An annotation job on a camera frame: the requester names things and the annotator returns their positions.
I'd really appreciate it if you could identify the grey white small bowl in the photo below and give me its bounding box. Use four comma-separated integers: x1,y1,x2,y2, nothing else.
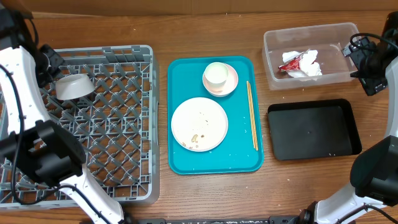
55,74,95,100

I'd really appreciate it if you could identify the white napkin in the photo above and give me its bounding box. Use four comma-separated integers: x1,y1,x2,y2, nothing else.
282,50,322,78

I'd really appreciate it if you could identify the red snack wrapper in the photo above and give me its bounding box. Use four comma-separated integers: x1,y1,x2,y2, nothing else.
279,55,302,72

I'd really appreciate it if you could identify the cream white cup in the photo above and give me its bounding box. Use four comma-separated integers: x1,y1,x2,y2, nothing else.
204,62,229,90

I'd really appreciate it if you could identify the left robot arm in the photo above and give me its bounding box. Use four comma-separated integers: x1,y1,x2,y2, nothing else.
1,6,132,223

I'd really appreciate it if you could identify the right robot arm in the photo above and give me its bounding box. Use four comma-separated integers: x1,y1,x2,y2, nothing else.
291,12,397,223

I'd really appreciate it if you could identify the clear plastic waste bin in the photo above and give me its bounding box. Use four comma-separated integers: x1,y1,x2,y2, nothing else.
262,22,359,90

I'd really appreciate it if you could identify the black rectangular tray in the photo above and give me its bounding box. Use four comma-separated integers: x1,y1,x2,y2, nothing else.
267,98,362,161

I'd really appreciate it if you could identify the grey plastic dish rack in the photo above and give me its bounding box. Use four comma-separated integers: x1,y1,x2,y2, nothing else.
1,45,160,210

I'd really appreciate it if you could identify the pink shallow bowl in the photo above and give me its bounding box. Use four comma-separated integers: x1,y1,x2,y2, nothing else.
203,63,239,97

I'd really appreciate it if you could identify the teal plastic serving tray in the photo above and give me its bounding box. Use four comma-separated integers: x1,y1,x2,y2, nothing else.
167,55,264,175

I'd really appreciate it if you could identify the large white dirty plate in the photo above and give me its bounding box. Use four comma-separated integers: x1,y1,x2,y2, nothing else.
171,97,229,152

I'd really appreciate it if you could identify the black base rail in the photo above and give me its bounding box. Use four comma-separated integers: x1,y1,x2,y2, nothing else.
136,215,299,224

